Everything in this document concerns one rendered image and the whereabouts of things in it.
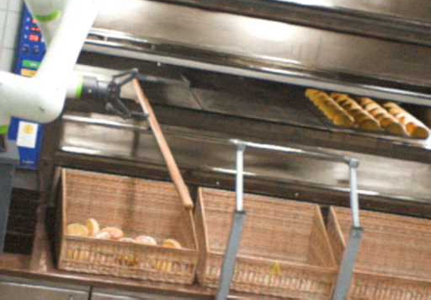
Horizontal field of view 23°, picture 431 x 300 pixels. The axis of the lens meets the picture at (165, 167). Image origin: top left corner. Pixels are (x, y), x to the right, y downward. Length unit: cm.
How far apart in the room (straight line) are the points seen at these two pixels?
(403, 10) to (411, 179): 77
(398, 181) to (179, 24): 124
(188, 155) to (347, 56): 81
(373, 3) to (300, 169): 78
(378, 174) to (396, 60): 52
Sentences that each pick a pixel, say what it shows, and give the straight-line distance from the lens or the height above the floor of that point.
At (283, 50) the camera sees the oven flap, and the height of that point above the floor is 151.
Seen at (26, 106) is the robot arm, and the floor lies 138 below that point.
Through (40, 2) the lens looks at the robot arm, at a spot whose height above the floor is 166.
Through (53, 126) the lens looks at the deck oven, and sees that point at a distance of 452.
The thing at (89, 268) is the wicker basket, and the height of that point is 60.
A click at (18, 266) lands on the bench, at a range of 417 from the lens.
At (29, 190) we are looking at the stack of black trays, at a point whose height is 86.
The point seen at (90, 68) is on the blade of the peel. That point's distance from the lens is 494.
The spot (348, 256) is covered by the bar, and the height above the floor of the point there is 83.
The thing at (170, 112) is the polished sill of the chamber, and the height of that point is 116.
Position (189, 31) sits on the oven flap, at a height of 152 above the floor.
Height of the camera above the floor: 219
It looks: 16 degrees down
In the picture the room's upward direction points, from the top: 11 degrees clockwise
